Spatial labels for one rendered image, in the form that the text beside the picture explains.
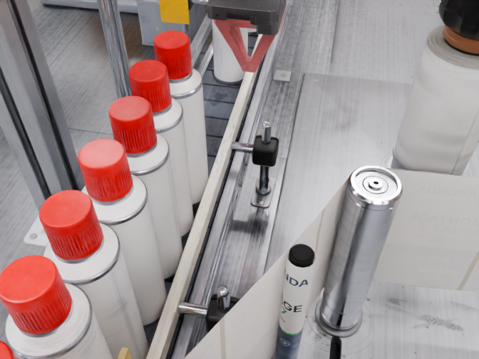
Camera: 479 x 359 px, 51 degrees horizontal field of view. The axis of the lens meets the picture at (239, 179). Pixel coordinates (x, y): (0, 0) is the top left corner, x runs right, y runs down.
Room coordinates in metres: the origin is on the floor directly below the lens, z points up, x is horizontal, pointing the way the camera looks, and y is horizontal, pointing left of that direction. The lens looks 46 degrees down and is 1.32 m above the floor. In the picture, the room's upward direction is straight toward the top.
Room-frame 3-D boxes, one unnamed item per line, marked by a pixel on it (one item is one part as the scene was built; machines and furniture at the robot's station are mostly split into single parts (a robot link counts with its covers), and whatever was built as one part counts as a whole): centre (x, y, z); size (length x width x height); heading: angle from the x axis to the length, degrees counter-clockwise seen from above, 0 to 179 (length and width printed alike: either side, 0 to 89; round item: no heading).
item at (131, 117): (0.31, 0.08, 0.98); 0.05 x 0.05 x 0.20
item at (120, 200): (0.26, 0.10, 0.98); 0.05 x 0.05 x 0.20
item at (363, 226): (0.24, -0.10, 0.97); 0.05 x 0.05 x 0.19
